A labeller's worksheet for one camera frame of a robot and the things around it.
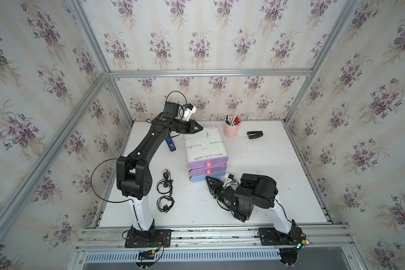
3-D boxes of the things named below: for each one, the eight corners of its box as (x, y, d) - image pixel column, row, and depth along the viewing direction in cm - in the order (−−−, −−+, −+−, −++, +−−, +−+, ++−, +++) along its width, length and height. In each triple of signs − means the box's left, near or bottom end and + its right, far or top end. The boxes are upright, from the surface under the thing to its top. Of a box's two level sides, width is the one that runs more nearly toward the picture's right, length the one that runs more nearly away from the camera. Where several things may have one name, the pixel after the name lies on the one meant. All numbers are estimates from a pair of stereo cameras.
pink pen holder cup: (224, 137, 113) (226, 126, 105) (223, 130, 117) (225, 119, 109) (237, 137, 113) (239, 127, 105) (236, 130, 117) (238, 119, 109)
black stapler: (249, 138, 112) (249, 136, 110) (247, 133, 115) (247, 131, 113) (263, 137, 113) (264, 135, 111) (260, 132, 116) (261, 130, 114)
